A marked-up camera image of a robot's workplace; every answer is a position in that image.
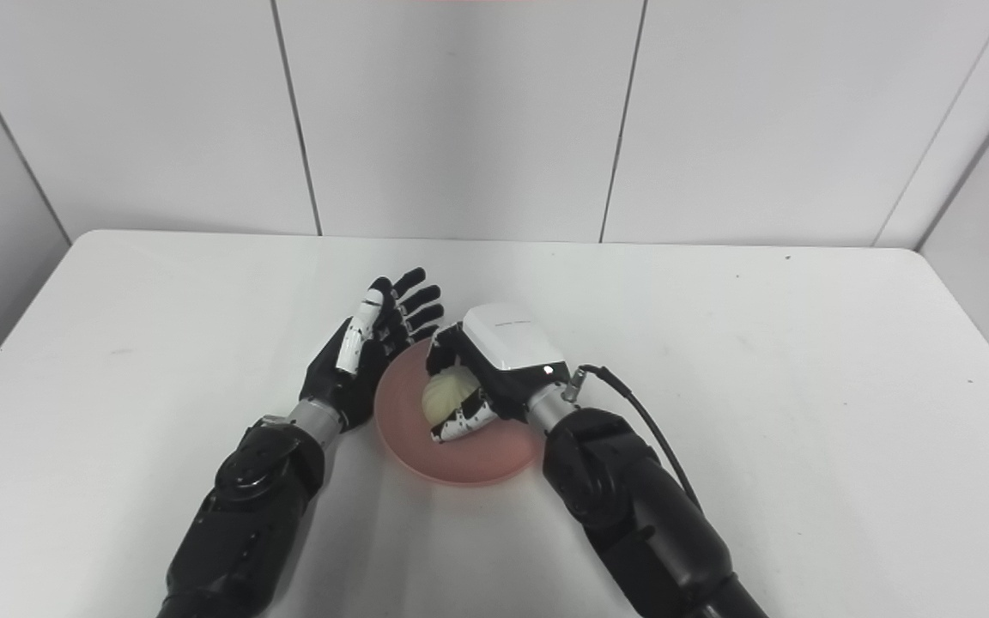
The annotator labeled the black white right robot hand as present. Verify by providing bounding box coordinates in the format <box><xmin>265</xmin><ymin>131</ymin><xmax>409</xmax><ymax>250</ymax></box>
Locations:
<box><xmin>426</xmin><ymin>302</ymin><xmax>573</xmax><ymax>444</ymax></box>

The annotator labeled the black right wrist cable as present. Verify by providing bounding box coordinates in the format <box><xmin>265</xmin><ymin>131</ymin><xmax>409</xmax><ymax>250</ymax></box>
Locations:
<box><xmin>565</xmin><ymin>365</ymin><xmax>706</xmax><ymax>513</ymax></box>

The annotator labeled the cream steamed bun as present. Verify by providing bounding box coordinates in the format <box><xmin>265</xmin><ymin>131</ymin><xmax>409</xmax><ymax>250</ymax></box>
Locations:
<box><xmin>422</xmin><ymin>365</ymin><xmax>482</xmax><ymax>426</ymax></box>

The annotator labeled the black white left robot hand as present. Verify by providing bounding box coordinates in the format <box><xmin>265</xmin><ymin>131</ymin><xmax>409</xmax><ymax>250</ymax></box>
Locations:
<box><xmin>299</xmin><ymin>267</ymin><xmax>445</xmax><ymax>430</ymax></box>

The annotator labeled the pink round plate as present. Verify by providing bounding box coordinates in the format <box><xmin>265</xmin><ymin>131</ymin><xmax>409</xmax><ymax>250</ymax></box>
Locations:
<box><xmin>373</xmin><ymin>336</ymin><xmax>547</xmax><ymax>488</ymax></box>

